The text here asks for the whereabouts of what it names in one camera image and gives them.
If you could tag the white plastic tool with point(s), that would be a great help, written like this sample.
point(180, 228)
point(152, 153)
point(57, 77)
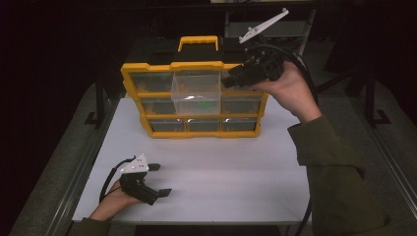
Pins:
point(288, 29)

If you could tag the yellow black organizer box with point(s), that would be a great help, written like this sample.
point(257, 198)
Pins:
point(196, 134)

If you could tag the person's left hand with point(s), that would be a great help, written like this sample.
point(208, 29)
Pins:
point(113, 203)

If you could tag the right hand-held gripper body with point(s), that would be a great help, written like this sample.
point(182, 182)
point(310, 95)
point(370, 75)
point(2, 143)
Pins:
point(265, 67)

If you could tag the dark flat panel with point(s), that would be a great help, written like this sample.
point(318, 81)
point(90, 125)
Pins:
point(206, 231)

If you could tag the clear plastic storage drawer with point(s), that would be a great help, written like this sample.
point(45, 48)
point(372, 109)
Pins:
point(183, 88)

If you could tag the black metal stand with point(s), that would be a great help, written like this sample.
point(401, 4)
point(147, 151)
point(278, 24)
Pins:
point(100, 98)
point(370, 98)

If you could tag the person's right hand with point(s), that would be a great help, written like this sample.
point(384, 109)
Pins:
point(295, 93)

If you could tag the white work surface sheet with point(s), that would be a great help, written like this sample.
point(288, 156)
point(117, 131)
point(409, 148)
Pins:
point(213, 177)

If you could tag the aluminium table rail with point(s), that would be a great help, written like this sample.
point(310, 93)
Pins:
point(73, 187)
point(387, 154)

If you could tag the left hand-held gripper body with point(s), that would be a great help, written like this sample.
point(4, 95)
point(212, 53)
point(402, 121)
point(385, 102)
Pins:
point(136, 183)

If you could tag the group of clear organizer drawers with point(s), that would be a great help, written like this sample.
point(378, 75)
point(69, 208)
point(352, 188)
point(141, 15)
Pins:
point(167, 125)

